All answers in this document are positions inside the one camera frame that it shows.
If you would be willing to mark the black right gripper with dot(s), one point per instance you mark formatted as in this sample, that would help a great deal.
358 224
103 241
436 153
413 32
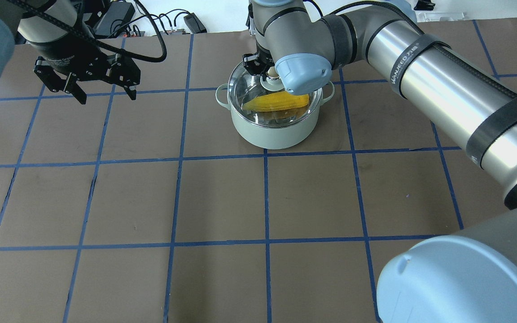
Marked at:
253 63

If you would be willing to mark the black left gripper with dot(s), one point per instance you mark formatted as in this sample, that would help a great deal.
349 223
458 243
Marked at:
71 60

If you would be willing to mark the glass pot lid with knob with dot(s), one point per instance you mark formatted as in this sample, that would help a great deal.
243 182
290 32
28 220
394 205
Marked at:
248 98

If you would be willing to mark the yellow plastic corn cob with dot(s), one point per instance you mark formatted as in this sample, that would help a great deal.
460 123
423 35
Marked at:
278 101

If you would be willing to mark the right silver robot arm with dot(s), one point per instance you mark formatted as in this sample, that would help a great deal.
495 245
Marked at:
466 277

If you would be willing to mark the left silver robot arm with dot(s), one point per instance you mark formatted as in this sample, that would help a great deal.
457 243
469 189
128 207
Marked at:
43 21

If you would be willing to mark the pale green cooking pot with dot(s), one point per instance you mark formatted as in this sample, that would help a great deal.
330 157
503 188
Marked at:
273 138

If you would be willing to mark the black power brick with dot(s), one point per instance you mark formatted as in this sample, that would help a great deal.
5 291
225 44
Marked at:
118 14

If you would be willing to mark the black power adapter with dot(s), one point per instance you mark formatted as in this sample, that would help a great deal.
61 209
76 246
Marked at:
194 24

